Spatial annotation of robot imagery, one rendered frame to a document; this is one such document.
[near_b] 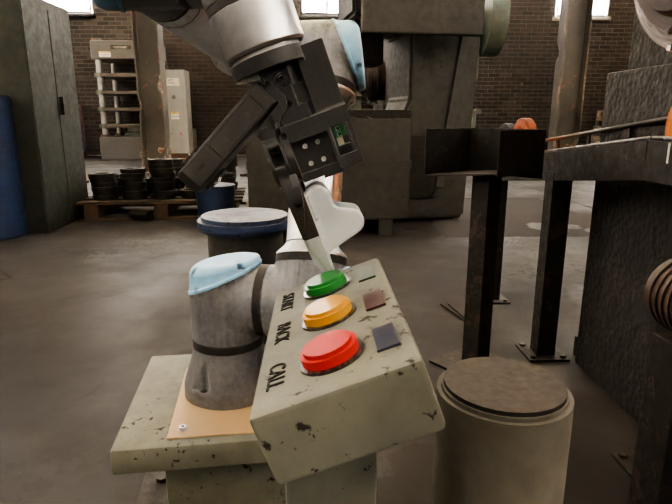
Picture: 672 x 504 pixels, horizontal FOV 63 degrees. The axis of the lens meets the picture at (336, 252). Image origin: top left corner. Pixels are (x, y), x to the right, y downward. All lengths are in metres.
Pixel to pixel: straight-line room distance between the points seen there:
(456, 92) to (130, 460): 3.57
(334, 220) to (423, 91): 3.55
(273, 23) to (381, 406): 0.32
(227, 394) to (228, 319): 0.12
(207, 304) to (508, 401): 0.52
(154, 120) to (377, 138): 4.84
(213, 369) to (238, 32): 0.56
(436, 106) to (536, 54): 7.97
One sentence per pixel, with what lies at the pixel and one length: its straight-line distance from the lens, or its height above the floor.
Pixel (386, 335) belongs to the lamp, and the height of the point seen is 0.62.
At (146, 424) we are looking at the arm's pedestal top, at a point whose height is 0.30.
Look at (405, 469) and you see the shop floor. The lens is 1.31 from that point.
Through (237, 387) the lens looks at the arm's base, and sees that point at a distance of 0.91.
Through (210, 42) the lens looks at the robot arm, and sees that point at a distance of 0.81.
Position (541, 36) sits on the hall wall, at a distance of 12.01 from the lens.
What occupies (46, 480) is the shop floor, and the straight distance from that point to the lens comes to 1.41.
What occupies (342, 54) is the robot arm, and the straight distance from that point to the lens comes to 0.95.
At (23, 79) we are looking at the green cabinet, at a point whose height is 0.98.
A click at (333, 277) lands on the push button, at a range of 0.50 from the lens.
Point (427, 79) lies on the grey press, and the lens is 4.05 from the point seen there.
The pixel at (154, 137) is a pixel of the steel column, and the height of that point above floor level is 0.48.
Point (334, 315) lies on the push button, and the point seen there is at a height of 0.61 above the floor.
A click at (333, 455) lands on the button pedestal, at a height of 0.56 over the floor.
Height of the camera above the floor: 0.75
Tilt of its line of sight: 14 degrees down
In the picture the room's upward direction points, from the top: straight up
